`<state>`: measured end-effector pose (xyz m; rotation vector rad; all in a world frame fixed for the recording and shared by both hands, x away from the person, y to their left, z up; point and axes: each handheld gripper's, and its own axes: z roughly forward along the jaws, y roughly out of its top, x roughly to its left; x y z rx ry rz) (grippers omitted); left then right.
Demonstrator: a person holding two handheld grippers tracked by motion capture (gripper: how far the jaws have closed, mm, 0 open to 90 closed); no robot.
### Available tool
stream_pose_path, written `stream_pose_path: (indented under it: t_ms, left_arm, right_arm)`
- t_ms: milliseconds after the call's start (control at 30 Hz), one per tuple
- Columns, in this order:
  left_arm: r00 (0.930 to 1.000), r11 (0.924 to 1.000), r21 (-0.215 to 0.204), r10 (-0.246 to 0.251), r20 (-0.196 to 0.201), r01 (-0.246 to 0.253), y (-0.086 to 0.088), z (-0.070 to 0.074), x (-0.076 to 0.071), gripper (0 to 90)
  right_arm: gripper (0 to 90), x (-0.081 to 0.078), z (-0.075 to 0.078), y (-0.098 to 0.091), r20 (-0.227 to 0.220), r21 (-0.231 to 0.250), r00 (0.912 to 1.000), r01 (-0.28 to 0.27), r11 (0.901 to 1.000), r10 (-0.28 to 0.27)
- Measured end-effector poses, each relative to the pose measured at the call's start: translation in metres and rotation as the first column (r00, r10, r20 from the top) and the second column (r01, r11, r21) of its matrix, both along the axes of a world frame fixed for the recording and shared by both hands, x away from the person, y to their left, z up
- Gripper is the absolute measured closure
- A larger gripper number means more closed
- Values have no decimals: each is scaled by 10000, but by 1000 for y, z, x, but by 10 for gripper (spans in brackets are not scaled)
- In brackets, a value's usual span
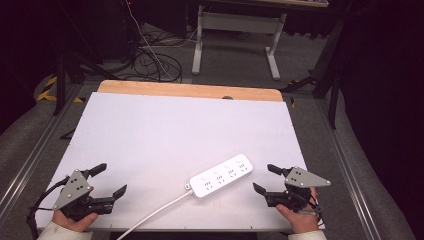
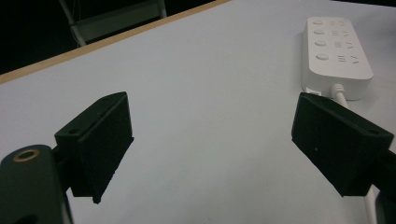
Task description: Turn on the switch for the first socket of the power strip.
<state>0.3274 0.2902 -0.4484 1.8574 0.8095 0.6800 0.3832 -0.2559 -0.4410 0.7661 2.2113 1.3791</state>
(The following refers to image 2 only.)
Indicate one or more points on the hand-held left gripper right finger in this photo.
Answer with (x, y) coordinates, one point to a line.
(336, 140)

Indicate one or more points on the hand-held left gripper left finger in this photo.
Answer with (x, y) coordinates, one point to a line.
(99, 146)

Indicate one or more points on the white power strip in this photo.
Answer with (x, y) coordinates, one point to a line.
(334, 54)

